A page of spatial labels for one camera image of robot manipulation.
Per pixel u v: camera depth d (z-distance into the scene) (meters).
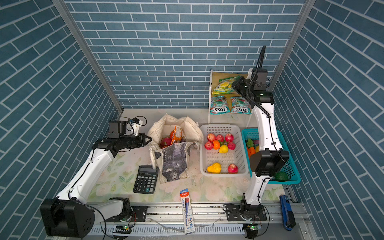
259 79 0.57
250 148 0.95
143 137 0.69
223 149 0.94
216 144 0.94
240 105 0.99
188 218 0.72
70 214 0.38
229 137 0.99
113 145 0.55
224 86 0.80
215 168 0.84
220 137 0.99
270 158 0.47
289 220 0.68
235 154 0.94
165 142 0.91
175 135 0.85
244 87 0.67
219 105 0.98
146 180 0.83
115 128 0.60
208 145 0.94
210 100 0.91
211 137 0.98
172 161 0.76
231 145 0.94
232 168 0.84
